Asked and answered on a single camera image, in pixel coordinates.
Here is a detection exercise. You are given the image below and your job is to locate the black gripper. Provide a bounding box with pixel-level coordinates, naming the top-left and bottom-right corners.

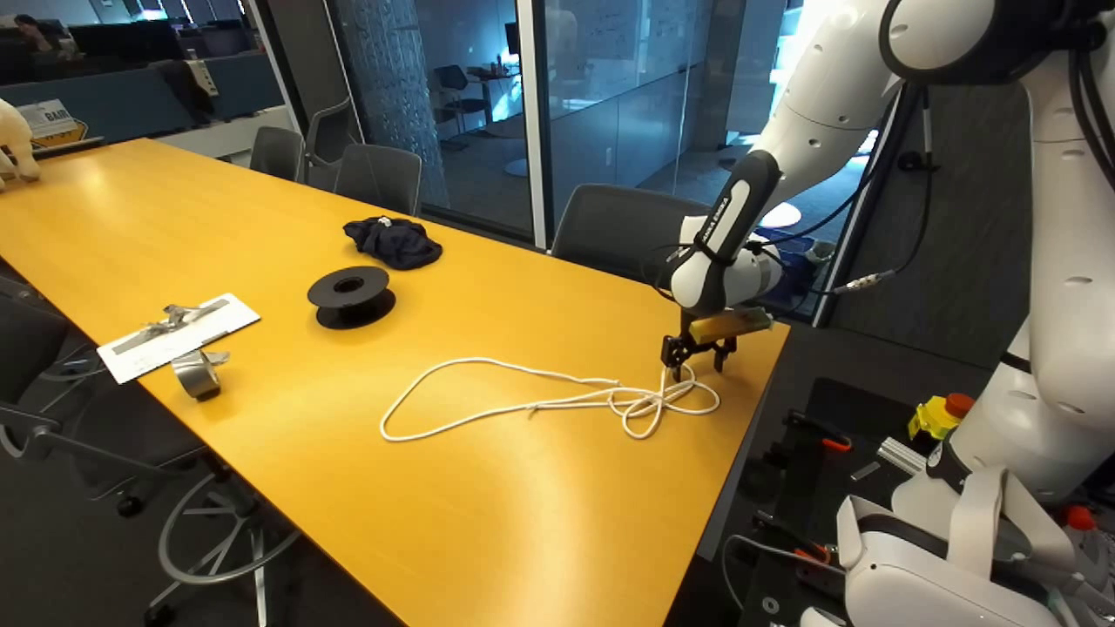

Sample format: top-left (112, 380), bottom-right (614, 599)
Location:
top-left (660, 326), bottom-right (747, 389)

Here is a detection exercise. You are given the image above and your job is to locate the white string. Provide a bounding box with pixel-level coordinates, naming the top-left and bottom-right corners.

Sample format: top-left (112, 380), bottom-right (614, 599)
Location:
top-left (375, 353), bottom-right (725, 449)

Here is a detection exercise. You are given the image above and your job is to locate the grey office chair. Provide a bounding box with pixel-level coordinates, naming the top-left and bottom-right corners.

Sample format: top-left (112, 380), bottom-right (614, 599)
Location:
top-left (246, 122), bottom-right (311, 184)
top-left (0, 273), bottom-right (305, 627)
top-left (331, 138), bottom-right (427, 220)
top-left (299, 95), bottom-right (365, 167)
top-left (548, 181), bottom-right (715, 288)

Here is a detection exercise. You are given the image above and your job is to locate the yellow red emergency stop button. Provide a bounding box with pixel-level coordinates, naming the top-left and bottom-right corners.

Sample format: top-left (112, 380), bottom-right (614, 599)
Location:
top-left (907, 389), bottom-right (980, 445)

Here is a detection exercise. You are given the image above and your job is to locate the white VR headset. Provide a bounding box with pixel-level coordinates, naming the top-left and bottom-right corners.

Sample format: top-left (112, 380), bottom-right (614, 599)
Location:
top-left (833, 462), bottom-right (1088, 627)

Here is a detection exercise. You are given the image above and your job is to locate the black filament spool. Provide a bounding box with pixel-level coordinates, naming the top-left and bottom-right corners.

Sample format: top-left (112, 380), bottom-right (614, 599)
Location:
top-left (302, 261), bottom-right (401, 333)

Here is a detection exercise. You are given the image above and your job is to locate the silver metal tape roll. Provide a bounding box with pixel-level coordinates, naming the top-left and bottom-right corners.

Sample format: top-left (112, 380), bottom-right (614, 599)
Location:
top-left (171, 346), bottom-right (234, 405)

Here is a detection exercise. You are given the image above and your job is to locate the small cardboard box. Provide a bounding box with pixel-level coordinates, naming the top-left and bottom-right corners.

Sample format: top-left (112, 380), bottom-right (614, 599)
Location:
top-left (13, 99), bottom-right (87, 152)

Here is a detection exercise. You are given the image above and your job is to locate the white plush toy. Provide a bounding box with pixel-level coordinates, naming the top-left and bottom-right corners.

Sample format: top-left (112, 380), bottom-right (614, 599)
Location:
top-left (0, 99), bottom-right (44, 184)

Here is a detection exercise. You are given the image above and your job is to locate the red handled tool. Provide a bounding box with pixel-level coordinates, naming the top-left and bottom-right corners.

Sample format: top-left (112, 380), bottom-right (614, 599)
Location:
top-left (787, 545), bottom-right (842, 573)

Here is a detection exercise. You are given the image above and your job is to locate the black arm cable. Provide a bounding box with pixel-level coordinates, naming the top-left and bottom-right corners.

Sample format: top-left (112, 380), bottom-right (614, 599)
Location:
top-left (804, 65), bottom-right (943, 301)

